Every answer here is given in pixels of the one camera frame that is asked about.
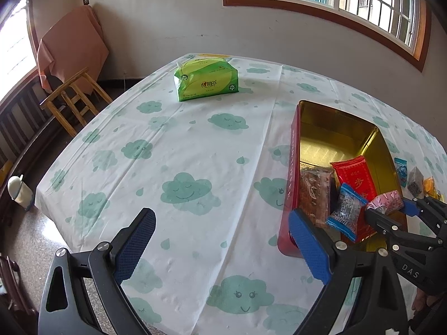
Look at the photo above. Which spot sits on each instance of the white cloud-print tablecloth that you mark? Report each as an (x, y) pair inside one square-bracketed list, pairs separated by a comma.
[(214, 172)]

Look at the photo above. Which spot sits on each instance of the person's left hand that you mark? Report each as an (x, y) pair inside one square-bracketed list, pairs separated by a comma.
[(422, 300)]

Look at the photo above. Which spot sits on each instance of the orange cracker snack pack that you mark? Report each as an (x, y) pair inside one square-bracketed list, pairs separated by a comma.
[(315, 194)]

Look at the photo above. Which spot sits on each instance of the white trash bin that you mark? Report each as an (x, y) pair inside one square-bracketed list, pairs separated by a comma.
[(20, 192)]

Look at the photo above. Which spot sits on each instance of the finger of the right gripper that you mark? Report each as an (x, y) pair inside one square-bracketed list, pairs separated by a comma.
[(431, 211), (385, 225)]

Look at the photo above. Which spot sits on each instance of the gold red toffee tin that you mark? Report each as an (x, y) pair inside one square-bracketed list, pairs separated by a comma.
[(353, 147)]

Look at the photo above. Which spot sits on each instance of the pink cloth-covered furniture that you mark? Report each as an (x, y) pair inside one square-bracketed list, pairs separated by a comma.
[(76, 41)]

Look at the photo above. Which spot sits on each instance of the green tissue pack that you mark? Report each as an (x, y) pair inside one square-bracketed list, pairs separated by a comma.
[(205, 77)]

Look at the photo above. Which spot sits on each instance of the dark seed snack packet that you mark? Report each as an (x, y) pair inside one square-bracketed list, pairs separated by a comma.
[(415, 182)]

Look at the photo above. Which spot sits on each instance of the pink snack cake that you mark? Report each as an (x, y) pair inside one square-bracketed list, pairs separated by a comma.
[(386, 203)]

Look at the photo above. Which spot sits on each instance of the small blue candy packet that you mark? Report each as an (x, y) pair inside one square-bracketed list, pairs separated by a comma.
[(401, 170)]

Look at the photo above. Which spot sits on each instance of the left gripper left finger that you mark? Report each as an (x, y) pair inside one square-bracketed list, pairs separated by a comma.
[(65, 306)]

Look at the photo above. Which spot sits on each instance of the blue-edged seed packet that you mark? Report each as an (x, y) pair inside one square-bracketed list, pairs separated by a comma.
[(348, 209)]

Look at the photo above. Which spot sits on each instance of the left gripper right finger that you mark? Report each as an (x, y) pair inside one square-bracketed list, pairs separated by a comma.
[(379, 306)]

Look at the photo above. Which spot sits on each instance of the red snack packet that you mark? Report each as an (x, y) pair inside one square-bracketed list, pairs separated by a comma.
[(355, 172)]

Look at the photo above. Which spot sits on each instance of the wooden stool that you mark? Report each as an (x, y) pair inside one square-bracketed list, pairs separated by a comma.
[(75, 99)]

